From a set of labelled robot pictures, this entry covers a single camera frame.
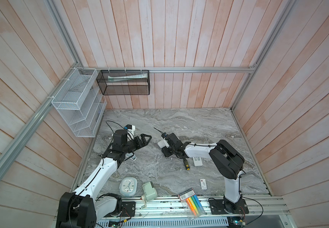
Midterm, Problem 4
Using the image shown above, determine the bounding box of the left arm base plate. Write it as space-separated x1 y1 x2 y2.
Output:
105 201 136 217

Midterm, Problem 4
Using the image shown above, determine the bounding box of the white air conditioner remote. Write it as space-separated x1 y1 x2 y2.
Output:
193 157 203 167

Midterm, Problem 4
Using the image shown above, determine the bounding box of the paper in black basket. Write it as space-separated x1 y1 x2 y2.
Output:
107 73 148 83

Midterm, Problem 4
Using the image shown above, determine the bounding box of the pale green alarm clock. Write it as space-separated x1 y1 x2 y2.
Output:
119 177 137 197

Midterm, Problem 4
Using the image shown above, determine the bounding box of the black wire mesh basket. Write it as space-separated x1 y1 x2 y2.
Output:
96 70 150 96

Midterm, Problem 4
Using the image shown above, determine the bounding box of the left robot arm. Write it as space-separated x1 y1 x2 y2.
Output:
56 129 152 228

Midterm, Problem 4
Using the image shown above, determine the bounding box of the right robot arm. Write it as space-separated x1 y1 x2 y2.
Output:
157 133 245 205

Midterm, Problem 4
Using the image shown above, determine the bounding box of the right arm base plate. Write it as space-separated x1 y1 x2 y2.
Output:
208 197 249 215

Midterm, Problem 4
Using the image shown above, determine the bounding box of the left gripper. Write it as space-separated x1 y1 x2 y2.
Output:
123 133 152 154

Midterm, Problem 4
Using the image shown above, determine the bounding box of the black yellow screwdriver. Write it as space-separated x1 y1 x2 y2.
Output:
183 158 190 171

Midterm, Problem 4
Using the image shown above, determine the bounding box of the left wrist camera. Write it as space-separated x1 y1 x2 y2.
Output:
124 124 136 140

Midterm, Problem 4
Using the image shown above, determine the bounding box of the white wire mesh shelf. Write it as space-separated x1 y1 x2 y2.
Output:
51 67 106 138

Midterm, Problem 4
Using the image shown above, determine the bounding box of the pack of coloured markers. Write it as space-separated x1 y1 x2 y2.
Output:
178 188 205 220

